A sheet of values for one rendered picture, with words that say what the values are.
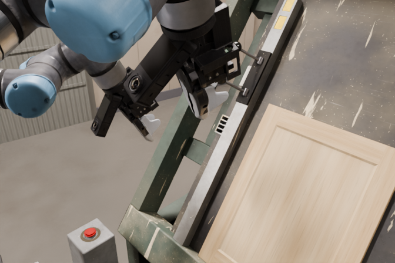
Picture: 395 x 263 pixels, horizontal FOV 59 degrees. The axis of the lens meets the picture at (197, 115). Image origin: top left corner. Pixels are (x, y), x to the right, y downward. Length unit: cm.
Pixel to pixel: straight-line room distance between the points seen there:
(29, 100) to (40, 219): 228
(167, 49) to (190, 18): 7
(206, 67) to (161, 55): 6
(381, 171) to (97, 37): 88
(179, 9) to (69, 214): 256
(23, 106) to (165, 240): 79
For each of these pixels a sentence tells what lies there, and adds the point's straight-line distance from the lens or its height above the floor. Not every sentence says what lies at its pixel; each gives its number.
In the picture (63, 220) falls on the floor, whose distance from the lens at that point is 284.
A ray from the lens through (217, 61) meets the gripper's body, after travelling 47.
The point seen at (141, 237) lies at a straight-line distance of 138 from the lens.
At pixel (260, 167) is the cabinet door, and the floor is 118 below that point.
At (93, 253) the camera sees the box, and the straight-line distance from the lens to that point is 129.
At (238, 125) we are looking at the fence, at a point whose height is 127.
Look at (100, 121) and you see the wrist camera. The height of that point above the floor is 145.
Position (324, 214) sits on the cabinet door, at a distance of 107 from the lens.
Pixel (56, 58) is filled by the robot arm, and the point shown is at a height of 161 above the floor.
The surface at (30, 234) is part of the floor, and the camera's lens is 282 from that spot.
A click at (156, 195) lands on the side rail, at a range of 142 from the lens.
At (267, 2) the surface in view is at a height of 162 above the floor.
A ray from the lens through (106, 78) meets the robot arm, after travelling 80.
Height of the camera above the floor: 183
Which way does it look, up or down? 26 degrees down
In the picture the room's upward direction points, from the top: straight up
